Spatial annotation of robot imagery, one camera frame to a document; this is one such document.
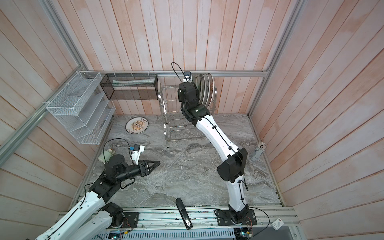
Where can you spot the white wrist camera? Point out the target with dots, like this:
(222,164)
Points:
(136,151)
(187,77)

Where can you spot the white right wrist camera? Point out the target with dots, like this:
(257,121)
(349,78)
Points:
(187,77)

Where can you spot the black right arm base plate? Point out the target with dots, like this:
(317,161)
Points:
(231,218)

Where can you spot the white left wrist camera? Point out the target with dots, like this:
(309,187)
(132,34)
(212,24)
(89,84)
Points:
(136,151)

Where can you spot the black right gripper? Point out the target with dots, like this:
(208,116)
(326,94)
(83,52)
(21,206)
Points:
(180,96)

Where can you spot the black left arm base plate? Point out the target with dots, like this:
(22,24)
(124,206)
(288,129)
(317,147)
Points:
(126,220)

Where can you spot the silver drink can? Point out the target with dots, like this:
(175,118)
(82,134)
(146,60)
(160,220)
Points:
(258,152)

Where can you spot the black stapler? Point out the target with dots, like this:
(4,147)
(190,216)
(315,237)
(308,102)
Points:
(184,214)

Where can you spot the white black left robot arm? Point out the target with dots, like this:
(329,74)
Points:
(94,213)

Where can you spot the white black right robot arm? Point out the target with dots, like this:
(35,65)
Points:
(234,159)

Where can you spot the white wire mesh shelf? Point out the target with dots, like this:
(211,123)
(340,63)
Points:
(83,111)

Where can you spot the black mesh basket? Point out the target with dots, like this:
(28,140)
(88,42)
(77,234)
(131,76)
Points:
(126,87)

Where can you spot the pale green ceramic bottle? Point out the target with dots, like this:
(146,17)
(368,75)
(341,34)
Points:
(106,155)

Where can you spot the small orange sunburst plate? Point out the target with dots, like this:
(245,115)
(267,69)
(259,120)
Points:
(137,125)

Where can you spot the cream plate floral rim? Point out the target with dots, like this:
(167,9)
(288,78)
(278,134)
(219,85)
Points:
(198,83)

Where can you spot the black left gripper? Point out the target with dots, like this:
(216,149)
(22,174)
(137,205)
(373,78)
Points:
(144,168)

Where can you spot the white plate green clover design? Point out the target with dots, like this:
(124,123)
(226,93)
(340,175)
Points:
(208,89)

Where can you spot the stainless steel dish rack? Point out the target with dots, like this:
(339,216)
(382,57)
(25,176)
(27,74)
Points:
(176,127)

